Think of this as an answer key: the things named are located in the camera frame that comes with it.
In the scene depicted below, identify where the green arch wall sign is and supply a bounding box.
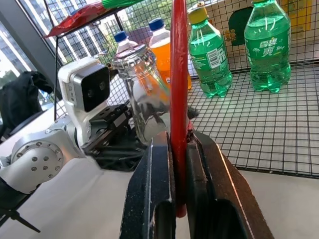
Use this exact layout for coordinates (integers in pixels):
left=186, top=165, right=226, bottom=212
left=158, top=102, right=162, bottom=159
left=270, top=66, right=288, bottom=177
left=228, top=6, right=255, bottom=47

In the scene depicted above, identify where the green snack package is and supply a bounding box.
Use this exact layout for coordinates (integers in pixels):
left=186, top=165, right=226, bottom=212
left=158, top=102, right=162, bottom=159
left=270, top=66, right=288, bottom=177
left=101, top=0, right=142, bottom=10

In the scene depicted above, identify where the orange soda bottle blue cap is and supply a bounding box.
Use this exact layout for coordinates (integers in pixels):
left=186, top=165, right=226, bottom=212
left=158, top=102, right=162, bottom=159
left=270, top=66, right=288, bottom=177
left=148, top=18, right=192, bottom=91

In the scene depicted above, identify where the green soda bottle yellow cap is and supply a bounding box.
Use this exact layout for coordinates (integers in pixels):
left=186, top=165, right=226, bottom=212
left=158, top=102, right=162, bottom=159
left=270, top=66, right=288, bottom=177
left=187, top=5, right=234, bottom=99

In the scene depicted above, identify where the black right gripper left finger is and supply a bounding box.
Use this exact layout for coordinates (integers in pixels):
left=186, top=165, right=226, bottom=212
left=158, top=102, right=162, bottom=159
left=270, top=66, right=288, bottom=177
left=119, top=130, right=176, bottom=239

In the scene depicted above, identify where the clear plastic bottle blue cap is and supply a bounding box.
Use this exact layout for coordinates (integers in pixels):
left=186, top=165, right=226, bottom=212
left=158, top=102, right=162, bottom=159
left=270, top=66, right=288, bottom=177
left=114, top=30, right=141, bottom=59

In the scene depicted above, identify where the red snack bag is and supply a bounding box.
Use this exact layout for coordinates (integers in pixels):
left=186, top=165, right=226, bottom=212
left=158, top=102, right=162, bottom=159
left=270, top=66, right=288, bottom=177
left=43, top=1, right=108, bottom=38

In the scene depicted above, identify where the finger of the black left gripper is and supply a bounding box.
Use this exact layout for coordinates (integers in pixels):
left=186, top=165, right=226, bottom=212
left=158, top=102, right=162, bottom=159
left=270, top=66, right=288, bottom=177
left=94, top=138, right=148, bottom=172
left=186, top=106, right=200, bottom=120

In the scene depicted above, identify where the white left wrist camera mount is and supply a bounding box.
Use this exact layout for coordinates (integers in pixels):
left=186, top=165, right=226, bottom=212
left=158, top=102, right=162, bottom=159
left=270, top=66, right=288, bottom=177
left=57, top=56, right=111, bottom=148

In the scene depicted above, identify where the black wire grid rack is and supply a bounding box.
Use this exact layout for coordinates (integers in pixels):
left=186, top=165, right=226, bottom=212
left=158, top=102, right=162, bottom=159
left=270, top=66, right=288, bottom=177
left=43, top=0, right=319, bottom=178

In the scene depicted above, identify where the black cloth-covered chair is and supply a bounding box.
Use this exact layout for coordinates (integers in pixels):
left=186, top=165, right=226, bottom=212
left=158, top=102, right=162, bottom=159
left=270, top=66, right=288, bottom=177
left=0, top=70, right=54, bottom=142

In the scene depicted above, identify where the black cable tie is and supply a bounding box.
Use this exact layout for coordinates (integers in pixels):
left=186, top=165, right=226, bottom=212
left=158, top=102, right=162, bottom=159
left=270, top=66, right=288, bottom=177
left=0, top=208, right=41, bottom=234

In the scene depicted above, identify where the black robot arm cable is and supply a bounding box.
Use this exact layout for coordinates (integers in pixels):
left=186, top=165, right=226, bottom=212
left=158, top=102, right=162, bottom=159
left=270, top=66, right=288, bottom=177
left=0, top=177, right=28, bottom=211

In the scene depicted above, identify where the clear glass bottle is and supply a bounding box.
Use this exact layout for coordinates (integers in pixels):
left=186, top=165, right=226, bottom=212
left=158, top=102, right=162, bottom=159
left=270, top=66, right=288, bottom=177
left=110, top=44, right=172, bottom=148

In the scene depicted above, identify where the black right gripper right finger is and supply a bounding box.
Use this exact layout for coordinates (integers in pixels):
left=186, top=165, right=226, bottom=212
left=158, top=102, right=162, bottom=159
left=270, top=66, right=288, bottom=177
left=185, top=130, right=275, bottom=239

